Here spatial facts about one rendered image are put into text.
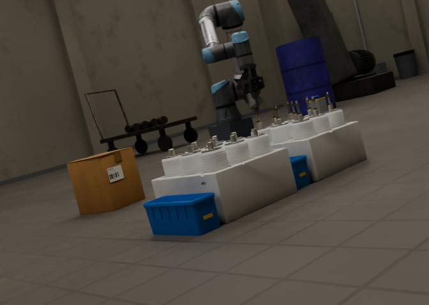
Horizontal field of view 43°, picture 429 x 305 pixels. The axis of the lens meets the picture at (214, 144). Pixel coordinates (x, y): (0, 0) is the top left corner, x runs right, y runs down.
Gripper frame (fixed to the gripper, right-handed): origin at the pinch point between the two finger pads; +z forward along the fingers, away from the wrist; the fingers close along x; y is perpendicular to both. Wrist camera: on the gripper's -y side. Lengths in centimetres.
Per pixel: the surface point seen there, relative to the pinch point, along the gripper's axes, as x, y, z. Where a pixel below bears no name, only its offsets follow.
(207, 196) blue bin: -57, 50, 23
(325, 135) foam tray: 12.3, 29.7, 17.5
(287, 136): 2.4, 16.7, 14.7
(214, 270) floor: -78, 89, 34
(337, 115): 28.0, 21.3, 11.7
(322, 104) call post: 40.6, -3.0, 6.1
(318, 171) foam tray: 2.1, 32.6, 30.6
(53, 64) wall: 96, -806, -156
